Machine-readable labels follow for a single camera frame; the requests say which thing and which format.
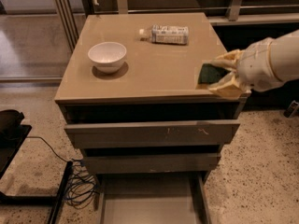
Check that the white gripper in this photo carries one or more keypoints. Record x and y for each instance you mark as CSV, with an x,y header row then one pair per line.
x,y
256,65

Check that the green and yellow sponge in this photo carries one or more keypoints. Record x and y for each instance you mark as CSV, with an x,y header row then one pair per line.
x,y
210,74

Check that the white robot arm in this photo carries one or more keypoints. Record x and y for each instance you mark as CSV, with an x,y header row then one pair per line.
x,y
284,57

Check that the grey middle drawer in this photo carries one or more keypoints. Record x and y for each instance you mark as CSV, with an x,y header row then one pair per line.
x,y
152,163

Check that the grey drawer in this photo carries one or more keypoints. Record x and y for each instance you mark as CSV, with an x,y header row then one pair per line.
x,y
152,134
152,163
153,199

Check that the grey drawer cabinet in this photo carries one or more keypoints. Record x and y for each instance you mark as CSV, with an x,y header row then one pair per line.
x,y
157,83

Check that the grey top drawer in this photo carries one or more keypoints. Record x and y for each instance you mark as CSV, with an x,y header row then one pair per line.
x,y
152,134

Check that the grey bottom drawer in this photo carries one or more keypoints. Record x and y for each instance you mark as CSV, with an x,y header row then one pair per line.
x,y
153,199

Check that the small dark floor object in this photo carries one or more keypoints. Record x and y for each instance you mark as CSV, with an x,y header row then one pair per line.
x,y
292,109

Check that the clear plastic labelled bottle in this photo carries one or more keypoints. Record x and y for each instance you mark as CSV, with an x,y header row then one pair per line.
x,y
165,34

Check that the white ceramic bowl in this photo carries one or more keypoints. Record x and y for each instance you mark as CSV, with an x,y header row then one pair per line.
x,y
108,57

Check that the black round object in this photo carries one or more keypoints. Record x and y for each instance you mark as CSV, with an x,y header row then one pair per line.
x,y
10,120

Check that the metal railing frame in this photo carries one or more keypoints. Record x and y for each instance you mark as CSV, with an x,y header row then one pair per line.
x,y
237,22

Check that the black stand frame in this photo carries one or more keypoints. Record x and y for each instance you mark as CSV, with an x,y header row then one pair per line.
x,y
36,178

